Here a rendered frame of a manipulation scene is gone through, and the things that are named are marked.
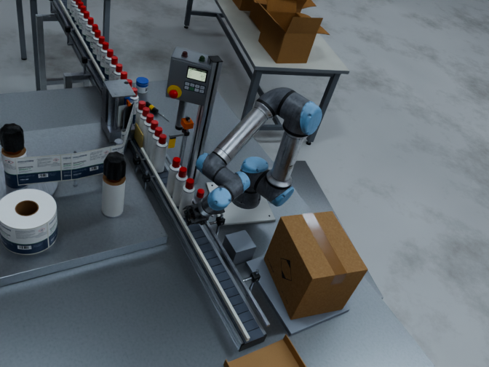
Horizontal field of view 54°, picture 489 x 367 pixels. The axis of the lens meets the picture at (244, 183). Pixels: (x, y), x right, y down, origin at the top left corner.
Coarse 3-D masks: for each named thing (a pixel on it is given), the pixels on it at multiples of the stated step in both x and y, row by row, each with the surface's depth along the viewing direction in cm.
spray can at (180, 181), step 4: (180, 168) 199; (184, 168) 200; (180, 172) 198; (184, 172) 198; (176, 176) 201; (180, 176) 200; (184, 176) 200; (176, 180) 201; (180, 180) 200; (184, 180) 201; (176, 184) 203; (180, 184) 202; (184, 184) 202; (176, 188) 204; (180, 188) 203; (176, 192) 205; (180, 192) 205; (172, 196) 208; (176, 196) 206; (180, 196) 206; (176, 200) 208; (176, 204) 209
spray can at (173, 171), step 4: (172, 160) 203; (176, 160) 202; (172, 164) 203; (176, 164) 203; (172, 168) 204; (176, 168) 204; (172, 172) 204; (176, 172) 204; (168, 176) 208; (172, 176) 206; (168, 180) 209; (172, 180) 207; (168, 184) 210; (172, 184) 209; (168, 188) 211; (172, 188) 211; (168, 192) 213; (172, 192) 213
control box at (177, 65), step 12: (180, 48) 193; (180, 60) 187; (192, 60) 188; (180, 72) 190; (168, 84) 195; (180, 84) 194; (204, 84) 193; (168, 96) 198; (180, 96) 198; (192, 96) 197; (204, 96) 196
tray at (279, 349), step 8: (272, 344) 177; (280, 344) 178; (288, 344) 177; (256, 352) 173; (264, 352) 174; (272, 352) 175; (280, 352) 175; (288, 352) 176; (296, 352) 173; (232, 360) 169; (240, 360) 170; (248, 360) 170; (256, 360) 171; (264, 360) 172; (272, 360) 172; (280, 360) 173; (288, 360) 174; (296, 360) 174
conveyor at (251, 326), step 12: (168, 204) 211; (180, 228) 204; (192, 228) 204; (204, 240) 200; (204, 252) 196; (216, 264) 193; (216, 276) 188; (228, 276) 190; (216, 288) 184; (228, 288) 185; (240, 300) 183; (228, 312) 178; (240, 312) 179; (252, 324) 176; (252, 336) 172
